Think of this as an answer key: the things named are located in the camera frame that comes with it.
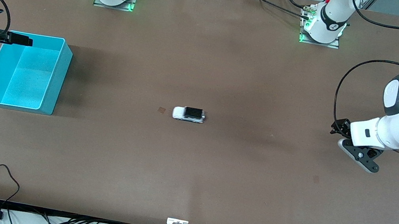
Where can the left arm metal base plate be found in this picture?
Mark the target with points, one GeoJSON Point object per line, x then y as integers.
{"type": "Point", "coordinates": [332, 45]}

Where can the teal plastic storage bin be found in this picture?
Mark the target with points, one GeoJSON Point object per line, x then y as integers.
{"type": "Point", "coordinates": [29, 77]}

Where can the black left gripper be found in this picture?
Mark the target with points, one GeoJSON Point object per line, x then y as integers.
{"type": "Point", "coordinates": [342, 127]}

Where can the white jeep toy black roof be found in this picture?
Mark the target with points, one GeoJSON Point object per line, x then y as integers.
{"type": "Point", "coordinates": [183, 114]}

